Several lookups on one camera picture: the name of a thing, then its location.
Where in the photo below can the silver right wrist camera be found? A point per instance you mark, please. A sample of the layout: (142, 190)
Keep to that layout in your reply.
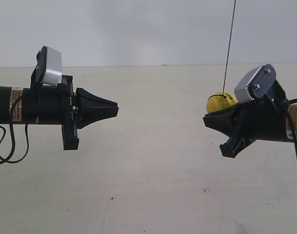
(256, 83)

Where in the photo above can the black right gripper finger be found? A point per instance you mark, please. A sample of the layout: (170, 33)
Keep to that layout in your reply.
(223, 121)

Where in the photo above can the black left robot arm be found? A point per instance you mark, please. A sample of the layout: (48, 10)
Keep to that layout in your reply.
(11, 104)

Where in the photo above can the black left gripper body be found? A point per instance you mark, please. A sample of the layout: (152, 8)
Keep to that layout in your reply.
(54, 105)

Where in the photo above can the yellow tennis ball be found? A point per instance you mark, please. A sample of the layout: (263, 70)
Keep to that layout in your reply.
(220, 101)

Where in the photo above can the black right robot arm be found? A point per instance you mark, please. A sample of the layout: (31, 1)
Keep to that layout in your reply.
(291, 128)

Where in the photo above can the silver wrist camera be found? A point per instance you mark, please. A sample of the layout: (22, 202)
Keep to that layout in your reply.
(256, 83)
(48, 69)

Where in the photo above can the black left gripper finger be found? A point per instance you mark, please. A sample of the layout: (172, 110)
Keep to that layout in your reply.
(92, 108)

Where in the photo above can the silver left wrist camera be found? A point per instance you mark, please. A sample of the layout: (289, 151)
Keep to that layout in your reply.
(48, 69)

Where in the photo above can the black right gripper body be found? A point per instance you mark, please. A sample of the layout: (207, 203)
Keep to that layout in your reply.
(249, 123)

